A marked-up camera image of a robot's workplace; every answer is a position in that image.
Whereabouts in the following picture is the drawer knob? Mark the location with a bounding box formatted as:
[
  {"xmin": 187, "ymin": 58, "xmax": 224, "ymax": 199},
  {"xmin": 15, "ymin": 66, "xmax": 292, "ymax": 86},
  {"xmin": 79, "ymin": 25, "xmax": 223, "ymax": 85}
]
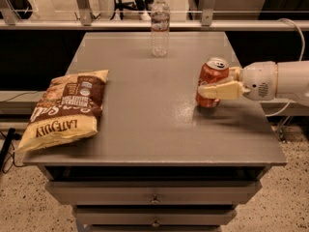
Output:
[
  {"xmin": 152, "ymin": 220, "xmax": 160, "ymax": 227},
  {"xmin": 151, "ymin": 195, "xmax": 160, "ymax": 205}
]

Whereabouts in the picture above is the red coke can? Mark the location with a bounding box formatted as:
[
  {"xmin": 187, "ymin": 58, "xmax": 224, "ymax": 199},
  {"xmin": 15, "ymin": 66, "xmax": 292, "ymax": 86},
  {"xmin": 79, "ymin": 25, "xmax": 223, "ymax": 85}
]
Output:
[{"xmin": 196, "ymin": 57, "xmax": 229, "ymax": 108}]

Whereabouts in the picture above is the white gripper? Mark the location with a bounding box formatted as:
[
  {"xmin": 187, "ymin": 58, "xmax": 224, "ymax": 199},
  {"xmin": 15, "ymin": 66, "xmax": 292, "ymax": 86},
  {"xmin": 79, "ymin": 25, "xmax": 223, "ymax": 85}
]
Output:
[{"xmin": 198, "ymin": 61, "xmax": 278, "ymax": 101}]

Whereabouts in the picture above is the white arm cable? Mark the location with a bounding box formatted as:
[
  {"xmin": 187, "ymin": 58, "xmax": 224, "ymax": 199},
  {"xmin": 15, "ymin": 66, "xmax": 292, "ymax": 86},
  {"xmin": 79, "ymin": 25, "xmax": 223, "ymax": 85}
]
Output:
[{"xmin": 265, "ymin": 17, "xmax": 306, "ymax": 118}]

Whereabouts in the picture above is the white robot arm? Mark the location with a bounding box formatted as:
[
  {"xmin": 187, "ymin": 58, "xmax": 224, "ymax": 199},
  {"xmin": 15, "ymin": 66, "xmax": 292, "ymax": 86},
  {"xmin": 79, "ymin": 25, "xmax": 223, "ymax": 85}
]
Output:
[{"xmin": 198, "ymin": 61, "xmax": 309, "ymax": 106}]

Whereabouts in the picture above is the grey drawer cabinet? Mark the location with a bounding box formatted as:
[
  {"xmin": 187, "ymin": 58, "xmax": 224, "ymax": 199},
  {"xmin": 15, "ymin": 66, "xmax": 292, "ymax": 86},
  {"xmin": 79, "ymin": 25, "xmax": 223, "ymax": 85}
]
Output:
[{"xmin": 24, "ymin": 32, "xmax": 286, "ymax": 232}]

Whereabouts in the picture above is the top grey drawer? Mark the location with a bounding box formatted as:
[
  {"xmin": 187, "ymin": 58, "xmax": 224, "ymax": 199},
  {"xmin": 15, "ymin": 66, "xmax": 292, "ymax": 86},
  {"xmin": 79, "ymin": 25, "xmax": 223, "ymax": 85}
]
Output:
[{"xmin": 45, "ymin": 181, "xmax": 262, "ymax": 205}]

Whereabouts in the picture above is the grey drawer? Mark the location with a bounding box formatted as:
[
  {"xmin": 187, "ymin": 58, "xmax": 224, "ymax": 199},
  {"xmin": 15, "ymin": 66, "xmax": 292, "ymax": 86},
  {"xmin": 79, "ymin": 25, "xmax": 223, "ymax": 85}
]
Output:
[
  {"xmin": 72, "ymin": 207, "xmax": 237, "ymax": 226},
  {"xmin": 45, "ymin": 181, "xmax": 262, "ymax": 205}
]

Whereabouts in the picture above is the top drawer knob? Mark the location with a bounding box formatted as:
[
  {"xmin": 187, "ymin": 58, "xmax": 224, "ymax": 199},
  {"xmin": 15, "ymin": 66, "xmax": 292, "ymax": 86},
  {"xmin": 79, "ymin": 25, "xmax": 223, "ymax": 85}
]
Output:
[{"xmin": 151, "ymin": 195, "xmax": 160, "ymax": 205}]

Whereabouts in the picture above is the clear plastic water bottle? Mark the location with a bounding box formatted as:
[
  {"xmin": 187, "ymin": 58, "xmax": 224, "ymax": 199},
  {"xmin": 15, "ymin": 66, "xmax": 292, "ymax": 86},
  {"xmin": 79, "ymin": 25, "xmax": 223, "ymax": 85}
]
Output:
[{"xmin": 151, "ymin": 0, "xmax": 170, "ymax": 57}]

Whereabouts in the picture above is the black floor cable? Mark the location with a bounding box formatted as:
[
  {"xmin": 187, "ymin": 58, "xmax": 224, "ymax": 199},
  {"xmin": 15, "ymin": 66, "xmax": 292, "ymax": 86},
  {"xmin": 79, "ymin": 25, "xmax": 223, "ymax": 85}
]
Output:
[{"xmin": 0, "ymin": 128, "xmax": 27, "ymax": 175}]

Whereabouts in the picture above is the brown chip bag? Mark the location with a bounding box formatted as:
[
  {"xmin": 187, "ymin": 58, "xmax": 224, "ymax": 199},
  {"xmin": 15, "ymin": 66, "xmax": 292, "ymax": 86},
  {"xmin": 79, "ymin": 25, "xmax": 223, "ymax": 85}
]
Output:
[{"xmin": 17, "ymin": 70, "xmax": 109, "ymax": 152}]

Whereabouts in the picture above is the metal railing shelf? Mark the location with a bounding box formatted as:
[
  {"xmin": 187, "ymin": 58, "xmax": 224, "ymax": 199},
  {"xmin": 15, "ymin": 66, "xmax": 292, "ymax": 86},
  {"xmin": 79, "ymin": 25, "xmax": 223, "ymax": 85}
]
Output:
[{"xmin": 1, "ymin": 0, "xmax": 309, "ymax": 31}]

